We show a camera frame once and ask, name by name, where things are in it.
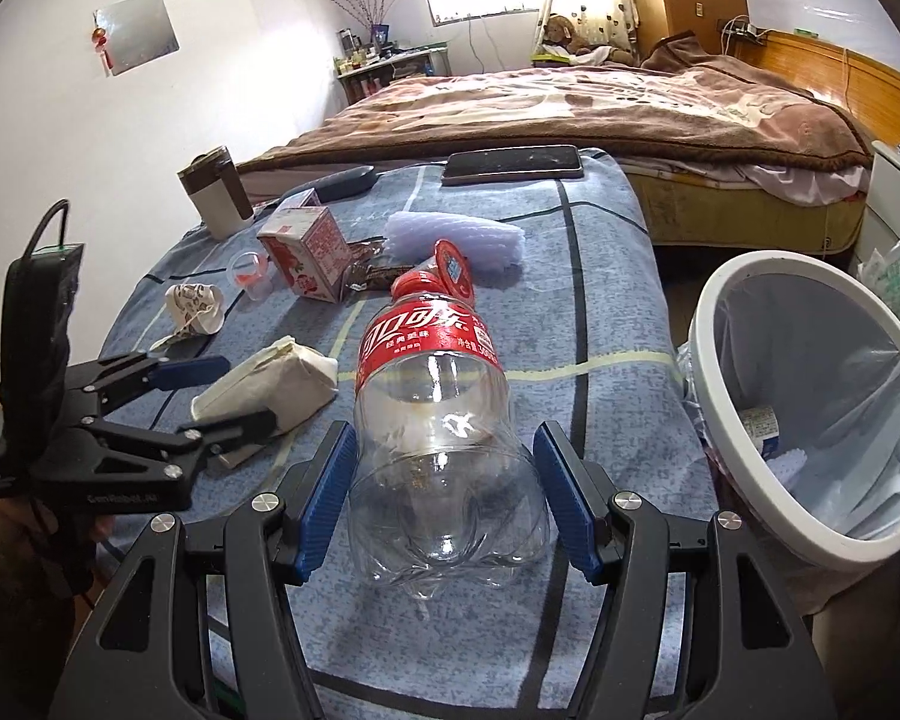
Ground red and white carton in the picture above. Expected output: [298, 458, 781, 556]
[256, 206, 353, 305]

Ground silver wall sheet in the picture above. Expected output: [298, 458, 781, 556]
[94, 0, 179, 76]

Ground small white labelled container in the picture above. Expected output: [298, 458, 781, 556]
[735, 405, 781, 458]

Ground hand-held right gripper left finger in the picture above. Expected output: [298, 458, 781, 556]
[52, 420, 357, 720]

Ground black smartphone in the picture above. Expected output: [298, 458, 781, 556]
[441, 144, 584, 187]

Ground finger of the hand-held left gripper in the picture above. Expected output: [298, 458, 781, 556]
[82, 409, 278, 477]
[60, 355, 232, 421]

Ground cluttered white desk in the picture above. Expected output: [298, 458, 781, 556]
[336, 45, 451, 102]

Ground clear plastic bottle red label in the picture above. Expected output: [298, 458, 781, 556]
[349, 270, 552, 590]

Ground person's left hand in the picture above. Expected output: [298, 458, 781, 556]
[0, 499, 117, 593]

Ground red hanging ornament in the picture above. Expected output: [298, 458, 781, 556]
[90, 11, 117, 80]

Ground pink bed sheet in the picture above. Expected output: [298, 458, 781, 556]
[735, 161, 871, 207]

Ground brown snack wrapper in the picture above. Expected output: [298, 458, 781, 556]
[341, 236, 421, 293]

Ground vase with bare branches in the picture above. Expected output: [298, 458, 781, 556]
[330, 0, 413, 46]

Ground brown and white mug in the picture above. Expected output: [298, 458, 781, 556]
[178, 146, 256, 241]

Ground wooden headboard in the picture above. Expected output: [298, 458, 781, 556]
[720, 26, 900, 166]

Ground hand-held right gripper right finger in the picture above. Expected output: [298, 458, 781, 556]
[532, 420, 848, 720]

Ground small clear plastic cup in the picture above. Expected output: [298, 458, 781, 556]
[229, 249, 275, 301]

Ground yellow bed mattress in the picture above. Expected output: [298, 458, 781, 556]
[615, 157, 871, 256]

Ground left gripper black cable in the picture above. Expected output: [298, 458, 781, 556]
[26, 199, 72, 252]

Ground black oval case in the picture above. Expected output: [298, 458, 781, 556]
[294, 165, 377, 203]

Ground white round trash bin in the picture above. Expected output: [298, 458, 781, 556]
[679, 251, 900, 571]

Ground person's left forearm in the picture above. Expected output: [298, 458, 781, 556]
[0, 562, 80, 720]

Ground red round lid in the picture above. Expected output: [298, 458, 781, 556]
[433, 238, 475, 297]

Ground brown teddy bear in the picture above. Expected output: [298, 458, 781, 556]
[536, 15, 638, 67]

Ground white nightstand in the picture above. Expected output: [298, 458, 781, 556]
[855, 141, 900, 271]

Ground bed with brown blanket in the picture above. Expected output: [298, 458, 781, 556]
[236, 34, 875, 173]

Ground crumpled paper cup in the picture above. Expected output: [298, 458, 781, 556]
[150, 281, 226, 352]

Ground blue foam net sleeve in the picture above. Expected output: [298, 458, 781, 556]
[386, 211, 527, 278]

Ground light blue bin liner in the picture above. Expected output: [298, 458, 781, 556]
[682, 270, 900, 541]

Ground white power strip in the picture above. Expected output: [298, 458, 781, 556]
[720, 15, 770, 42]

